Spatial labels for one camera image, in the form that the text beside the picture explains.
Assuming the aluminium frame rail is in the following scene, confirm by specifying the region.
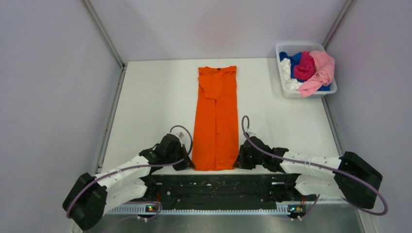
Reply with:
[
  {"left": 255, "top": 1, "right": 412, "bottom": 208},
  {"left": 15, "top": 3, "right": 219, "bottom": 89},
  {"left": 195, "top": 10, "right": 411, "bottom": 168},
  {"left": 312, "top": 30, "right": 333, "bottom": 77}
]
[{"left": 69, "top": 183, "right": 382, "bottom": 233}]

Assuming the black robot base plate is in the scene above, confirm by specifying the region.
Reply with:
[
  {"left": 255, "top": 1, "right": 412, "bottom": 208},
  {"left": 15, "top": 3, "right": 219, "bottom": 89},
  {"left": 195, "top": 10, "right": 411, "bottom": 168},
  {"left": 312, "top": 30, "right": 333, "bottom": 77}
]
[{"left": 134, "top": 174, "right": 316, "bottom": 210}]

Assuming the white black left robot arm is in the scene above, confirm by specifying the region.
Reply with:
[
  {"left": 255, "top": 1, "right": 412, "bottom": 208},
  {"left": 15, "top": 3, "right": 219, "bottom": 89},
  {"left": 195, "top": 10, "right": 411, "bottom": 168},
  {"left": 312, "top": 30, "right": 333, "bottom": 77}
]
[{"left": 62, "top": 132, "right": 191, "bottom": 231}]

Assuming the magenta t shirt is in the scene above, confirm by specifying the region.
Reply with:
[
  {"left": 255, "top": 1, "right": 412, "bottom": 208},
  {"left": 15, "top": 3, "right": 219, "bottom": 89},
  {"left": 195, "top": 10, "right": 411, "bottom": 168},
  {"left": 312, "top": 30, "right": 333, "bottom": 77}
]
[{"left": 293, "top": 51, "right": 315, "bottom": 82}]

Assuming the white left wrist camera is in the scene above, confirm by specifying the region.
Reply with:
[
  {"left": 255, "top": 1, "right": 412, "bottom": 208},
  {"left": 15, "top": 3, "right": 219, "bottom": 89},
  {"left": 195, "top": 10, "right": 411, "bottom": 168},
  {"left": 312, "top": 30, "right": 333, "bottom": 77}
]
[{"left": 176, "top": 132, "right": 184, "bottom": 140}]

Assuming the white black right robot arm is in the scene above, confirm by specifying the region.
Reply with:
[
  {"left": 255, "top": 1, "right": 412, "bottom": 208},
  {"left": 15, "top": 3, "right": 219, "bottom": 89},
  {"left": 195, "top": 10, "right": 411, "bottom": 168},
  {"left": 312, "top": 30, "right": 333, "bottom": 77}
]
[{"left": 235, "top": 136, "right": 383, "bottom": 209}]

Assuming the orange t shirt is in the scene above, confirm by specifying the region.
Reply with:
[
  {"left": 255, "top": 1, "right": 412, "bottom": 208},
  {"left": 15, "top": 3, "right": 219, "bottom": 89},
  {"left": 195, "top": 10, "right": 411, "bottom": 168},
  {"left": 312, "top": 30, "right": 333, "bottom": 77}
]
[{"left": 192, "top": 66, "right": 239, "bottom": 171}]

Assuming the blue t shirt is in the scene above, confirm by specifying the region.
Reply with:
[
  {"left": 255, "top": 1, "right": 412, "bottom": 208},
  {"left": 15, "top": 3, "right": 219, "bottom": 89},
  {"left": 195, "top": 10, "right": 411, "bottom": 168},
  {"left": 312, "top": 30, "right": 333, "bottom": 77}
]
[{"left": 279, "top": 52, "right": 331, "bottom": 91}]

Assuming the white t shirt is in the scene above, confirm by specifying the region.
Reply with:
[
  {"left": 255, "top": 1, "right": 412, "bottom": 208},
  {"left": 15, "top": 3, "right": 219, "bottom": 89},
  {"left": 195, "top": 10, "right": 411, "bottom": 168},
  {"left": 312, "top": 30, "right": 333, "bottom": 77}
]
[{"left": 280, "top": 58, "right": 302, "bottom": 91}]

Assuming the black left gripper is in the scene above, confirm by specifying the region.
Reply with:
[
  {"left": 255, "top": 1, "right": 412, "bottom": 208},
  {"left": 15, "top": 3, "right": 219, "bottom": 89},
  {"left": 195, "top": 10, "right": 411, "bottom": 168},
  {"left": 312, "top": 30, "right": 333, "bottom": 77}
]
[{"left": 165, "top": 144, "right": 195, "bottom": 171}]

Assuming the white plastic laundry basket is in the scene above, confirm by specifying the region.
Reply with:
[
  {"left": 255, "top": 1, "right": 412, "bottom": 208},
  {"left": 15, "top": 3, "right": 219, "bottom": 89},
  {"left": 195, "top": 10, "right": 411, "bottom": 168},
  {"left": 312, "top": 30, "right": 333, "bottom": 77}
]
[{"left": 275, "top": 41, "right": 337, "bottom": 98}]

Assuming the pink t shirt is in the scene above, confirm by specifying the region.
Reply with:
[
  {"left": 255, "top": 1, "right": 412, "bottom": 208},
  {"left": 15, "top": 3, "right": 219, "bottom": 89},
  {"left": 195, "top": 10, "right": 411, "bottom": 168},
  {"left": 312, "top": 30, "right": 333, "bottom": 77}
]
[{"left": 297, "top": 50, "right": 335, "bottom": 98}]

